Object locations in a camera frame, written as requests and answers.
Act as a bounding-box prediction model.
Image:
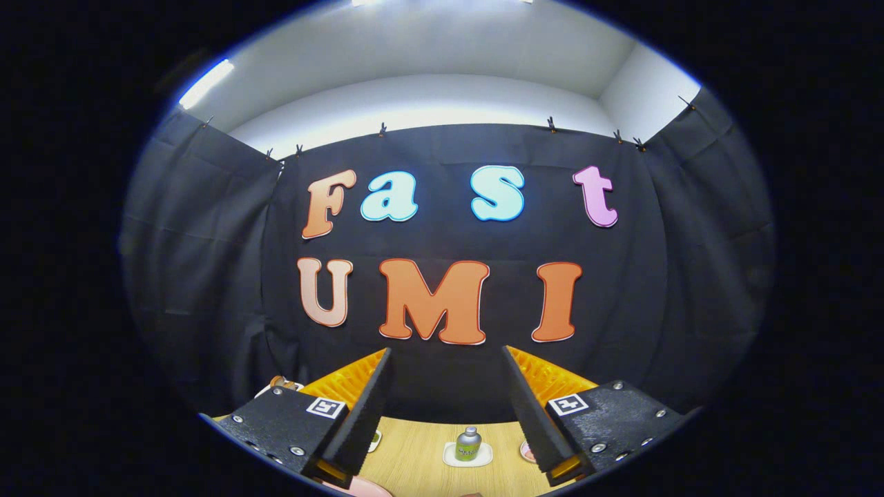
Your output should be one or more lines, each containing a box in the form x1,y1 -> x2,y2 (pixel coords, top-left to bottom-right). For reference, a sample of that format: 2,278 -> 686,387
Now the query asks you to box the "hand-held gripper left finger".
211,347 -> 394,489

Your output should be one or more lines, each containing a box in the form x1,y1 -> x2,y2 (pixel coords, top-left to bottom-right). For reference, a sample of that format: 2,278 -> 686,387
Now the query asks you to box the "row of black cloth clips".
200,95 -> 698,161

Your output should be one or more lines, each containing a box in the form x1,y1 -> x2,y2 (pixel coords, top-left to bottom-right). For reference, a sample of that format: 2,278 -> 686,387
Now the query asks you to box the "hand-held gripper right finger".
501,345 -> 691,487

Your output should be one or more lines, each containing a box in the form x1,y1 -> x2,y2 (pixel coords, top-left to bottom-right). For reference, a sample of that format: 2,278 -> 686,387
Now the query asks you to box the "ceiling light panel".
178,59 -> 236,110

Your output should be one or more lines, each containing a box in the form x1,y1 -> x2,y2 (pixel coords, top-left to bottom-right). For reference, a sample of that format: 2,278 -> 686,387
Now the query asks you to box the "pink round plate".
321,476 -> 394,497

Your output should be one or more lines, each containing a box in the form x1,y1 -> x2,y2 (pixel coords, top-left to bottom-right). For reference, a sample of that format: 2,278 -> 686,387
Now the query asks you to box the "white toaster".
254,376 -> 305,400

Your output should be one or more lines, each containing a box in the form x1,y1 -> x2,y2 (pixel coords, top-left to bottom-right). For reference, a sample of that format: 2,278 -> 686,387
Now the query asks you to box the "white square coaster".
443,442 -> 493,468

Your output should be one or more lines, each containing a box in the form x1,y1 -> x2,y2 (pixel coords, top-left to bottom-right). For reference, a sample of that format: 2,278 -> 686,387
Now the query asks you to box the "green and silver drink bottle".
456,426 -> 482,462

